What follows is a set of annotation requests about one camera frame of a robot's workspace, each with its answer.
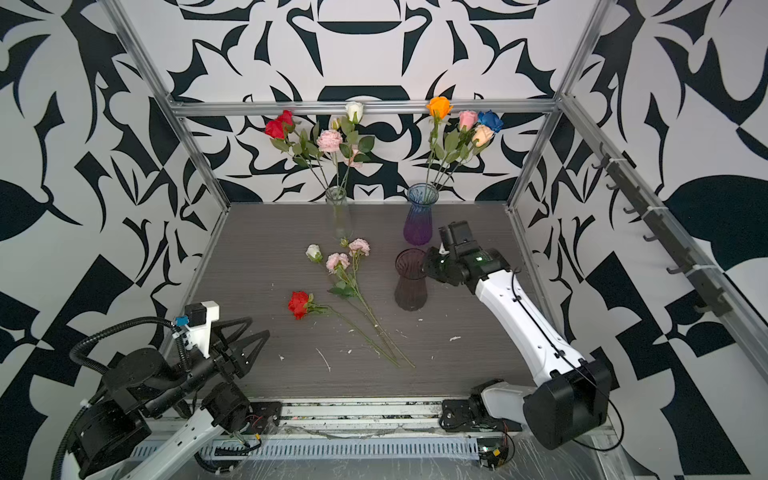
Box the purple blue glass vase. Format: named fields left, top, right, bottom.
left=403, top=183, right=439, bottom=246

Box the smoky pink glass vase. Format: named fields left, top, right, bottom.
left=394, top=248, right=428, bottom=311

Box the red rose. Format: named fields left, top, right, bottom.
left=288, top=291, right=398, bottom=366

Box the small pink carnation stem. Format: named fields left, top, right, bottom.
left=323, top=237, right=416, bottom=368

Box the clear glass vase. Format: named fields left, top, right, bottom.
left=325, top=186, right=352, bottom=240

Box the peach rose stem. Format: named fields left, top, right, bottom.
left=438, top=124, right=496, bottom=189

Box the blue rose stem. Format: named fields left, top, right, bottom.
left=443, top=109, right=505, bottom=187

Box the orange rose stem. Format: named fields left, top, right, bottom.
left=426, top=96, right=453, bottom=188

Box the pink peony flower stem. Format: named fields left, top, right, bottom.
left=315, top=117, right=343, bottom=186

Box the red rose stem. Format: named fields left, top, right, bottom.
left=264, top=110, right=330, bottom=190

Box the small white rose stem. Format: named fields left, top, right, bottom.
left=305, top=244, right=324, bottom=264

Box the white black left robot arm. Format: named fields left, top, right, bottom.
left=50, top=317, right=270, bottom=479

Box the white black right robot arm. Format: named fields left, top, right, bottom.
left=423, top=221, right=614, bottom=450

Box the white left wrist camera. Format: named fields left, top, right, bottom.
left=172, top=301, right=220, bottom=359

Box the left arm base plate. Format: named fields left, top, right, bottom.
left=241, top=401, right=283, bottom=435

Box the aluminium front rail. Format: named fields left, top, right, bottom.
left=104, top=395, right=616, bottom=442

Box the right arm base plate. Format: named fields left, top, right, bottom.
left=438, top=397, right=523, bottom=433

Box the white slotted cable duct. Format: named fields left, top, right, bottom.
left=122, top=437, right=481, bottom=462

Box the black wall hook rack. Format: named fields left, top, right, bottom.
left=594, top=143, right=734, bottom=317

